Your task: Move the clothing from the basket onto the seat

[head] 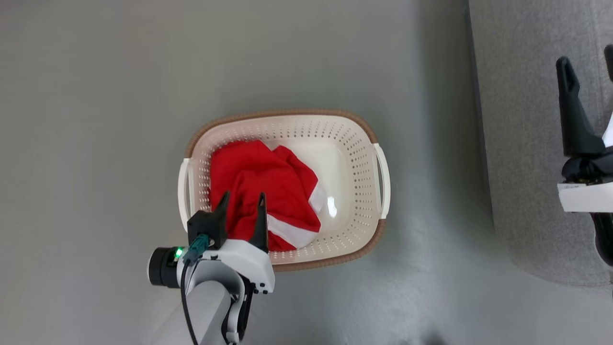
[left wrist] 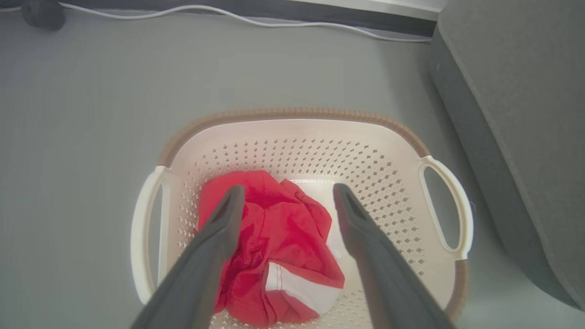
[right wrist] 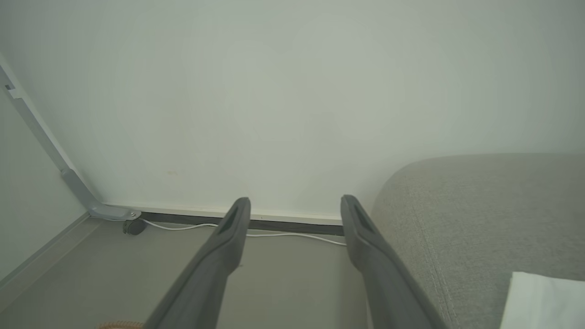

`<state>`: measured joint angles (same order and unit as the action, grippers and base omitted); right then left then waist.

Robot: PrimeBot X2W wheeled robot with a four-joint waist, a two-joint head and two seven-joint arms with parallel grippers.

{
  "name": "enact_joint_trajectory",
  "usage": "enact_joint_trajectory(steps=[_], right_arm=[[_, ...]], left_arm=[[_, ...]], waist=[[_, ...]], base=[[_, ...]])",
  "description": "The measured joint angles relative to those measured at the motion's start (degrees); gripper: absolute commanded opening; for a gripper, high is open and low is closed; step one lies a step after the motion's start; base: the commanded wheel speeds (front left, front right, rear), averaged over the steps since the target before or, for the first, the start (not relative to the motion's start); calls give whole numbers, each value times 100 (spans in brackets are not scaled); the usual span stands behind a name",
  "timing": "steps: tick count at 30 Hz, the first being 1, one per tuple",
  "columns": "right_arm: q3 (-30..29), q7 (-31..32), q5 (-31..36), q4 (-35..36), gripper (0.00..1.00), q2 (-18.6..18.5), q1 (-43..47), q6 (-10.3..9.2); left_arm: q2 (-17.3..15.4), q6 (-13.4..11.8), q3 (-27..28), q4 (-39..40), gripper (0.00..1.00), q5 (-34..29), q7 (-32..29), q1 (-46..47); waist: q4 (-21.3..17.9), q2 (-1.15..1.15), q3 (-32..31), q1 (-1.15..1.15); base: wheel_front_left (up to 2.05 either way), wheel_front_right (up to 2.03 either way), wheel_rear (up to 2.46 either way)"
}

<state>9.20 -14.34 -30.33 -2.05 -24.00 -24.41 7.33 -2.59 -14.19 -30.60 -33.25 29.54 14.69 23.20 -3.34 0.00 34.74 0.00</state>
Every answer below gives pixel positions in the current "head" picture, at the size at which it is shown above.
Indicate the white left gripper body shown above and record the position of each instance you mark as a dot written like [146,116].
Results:
[239,263]

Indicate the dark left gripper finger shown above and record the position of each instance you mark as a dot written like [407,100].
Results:
[213,224]
[261,225]

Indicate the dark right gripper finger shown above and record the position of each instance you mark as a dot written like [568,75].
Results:
[574,120]
[609,60]

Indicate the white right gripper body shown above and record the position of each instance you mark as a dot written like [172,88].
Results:
[586,196]

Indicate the red and white garment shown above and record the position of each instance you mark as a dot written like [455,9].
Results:
[258,177]

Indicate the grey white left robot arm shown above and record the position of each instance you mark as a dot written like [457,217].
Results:
[206,311]

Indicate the grey fabric sofa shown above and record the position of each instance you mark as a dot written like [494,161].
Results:
[522,143]

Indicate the cream perforated laundry basket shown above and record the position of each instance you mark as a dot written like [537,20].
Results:
[354,158]

